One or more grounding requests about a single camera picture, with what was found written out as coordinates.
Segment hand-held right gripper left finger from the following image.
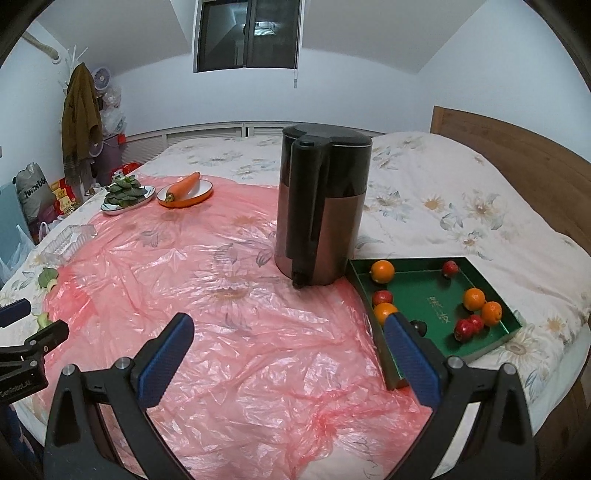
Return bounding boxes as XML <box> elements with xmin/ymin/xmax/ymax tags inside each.
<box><xmin>43</xmin><ymin>312</ymin><xmax>195</xmax><ymax>480</ymax></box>

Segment carrot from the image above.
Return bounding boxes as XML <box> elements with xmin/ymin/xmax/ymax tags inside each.
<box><xmin>165</xmin><ymin>172</ymin><xmax>202</xmax><ymax>204</ymax></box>

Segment green leafy vegetable pile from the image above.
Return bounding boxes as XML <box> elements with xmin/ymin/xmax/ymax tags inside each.
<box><xmin>104</xmin><ymin>174</ymin><xmax>147</xmax><ymax>208</ymax></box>

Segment black and copper electric kettle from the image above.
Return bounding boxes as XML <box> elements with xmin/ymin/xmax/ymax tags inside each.
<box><xmin>274</xmin><ymin>124</ymin><xmax>374</xmax><ymax>289</ymax></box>

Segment purple bin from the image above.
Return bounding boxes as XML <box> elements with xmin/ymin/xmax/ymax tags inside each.
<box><xmin>95</xmin><ymin>134</ymin><xmax>127</xmax><ymax>185</ymax></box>

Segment pink plastic sheet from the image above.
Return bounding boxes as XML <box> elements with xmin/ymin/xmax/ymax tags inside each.
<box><xmin>41</xmin><ymin>174</ymin><xmax>444</xmax><ymax>480</ymax></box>

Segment red and yellow gift box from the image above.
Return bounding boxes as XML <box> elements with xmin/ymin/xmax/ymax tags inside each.
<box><xmin>51</xmin><ymin>178</ymin><xmax>79</xmax><ymax>215</ymax></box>

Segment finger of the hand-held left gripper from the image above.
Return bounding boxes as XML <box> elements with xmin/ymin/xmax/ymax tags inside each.
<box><xmin>21</xmin><ymin>319</ymin><xmax>70</xmax><ymax>358</ymax></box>
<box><xmin>0</xmin><ymin>298</ymin><xmax>32</xmax><ymax>328</ymax></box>

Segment clear plastic container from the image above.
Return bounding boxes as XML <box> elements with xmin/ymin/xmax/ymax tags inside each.
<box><xmin>34</xmin><ymin>224</ymin><xmax>98</xmax><ymax>268</ymax></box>

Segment white oval plate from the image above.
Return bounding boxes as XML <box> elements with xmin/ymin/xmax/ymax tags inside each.
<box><xmin>100</xmin><ymin>185</ymin><xmax>157</xmax><ymax>216</ymax></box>

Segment grey printed bag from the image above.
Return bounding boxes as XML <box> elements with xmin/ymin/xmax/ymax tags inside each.
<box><xmin>14</xmin><ymin>162</ymin><xmax>56</xmax><ymax>222</ymax></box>

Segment green tray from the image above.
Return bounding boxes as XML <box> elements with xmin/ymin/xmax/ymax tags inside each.
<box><xmin>347</xmin><ymin>256</ymin><xmax>523</xmax><ymax>391</ymax></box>

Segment dark window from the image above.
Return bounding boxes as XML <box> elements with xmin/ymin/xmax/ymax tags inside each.
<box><xmin>195</xmin><ymin>0</ymin><xmax>303</xmax><ymax>73</ymax></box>

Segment wooden headboard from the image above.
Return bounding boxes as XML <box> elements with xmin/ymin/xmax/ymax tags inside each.
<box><xmin>430</xmin><ymin>106</ymin><xmax>591</xmax><ymax>259</ymax></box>

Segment white wall pipe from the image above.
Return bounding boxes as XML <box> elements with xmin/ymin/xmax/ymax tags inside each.
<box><xmin>23</xmin><ymin>31</ymin><xmax>63</xmax><ymax>63</ymax></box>

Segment clear plastic bags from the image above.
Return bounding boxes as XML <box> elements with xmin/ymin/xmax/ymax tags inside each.
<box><xmin>99</xmin><ymin>85</ymin><xmax>127</xmax><ymax>137</ymax></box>

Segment light blue plastic case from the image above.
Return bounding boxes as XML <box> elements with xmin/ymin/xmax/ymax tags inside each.
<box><xmin>0</xmin><ymin>182</ymin><xmax>35</xmax><ymax>259</ymax></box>

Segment white coat rack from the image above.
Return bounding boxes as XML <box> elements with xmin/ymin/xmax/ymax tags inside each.
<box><xmin>55</xmin><ymin>46</ymin><xmax>88</xmax><ymax>93</ymax></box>

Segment olive brown coat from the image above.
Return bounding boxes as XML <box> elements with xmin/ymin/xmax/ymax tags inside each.
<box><xmin>61</xmin><ymin>62</ymin><xmax>103</xmax><ymax>185</ymax></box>

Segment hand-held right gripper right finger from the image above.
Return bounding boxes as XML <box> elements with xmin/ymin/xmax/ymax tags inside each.
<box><xmin>383</xmin><ymin>312</ymin><xmax>539</xmax><ymax>480</ymax></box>

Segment orange rimmed plate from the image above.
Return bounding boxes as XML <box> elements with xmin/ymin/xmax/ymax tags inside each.
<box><xmin>156</xmin><ymin>179</ymin><xmax>214</xmax><ymax>208</ymax></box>

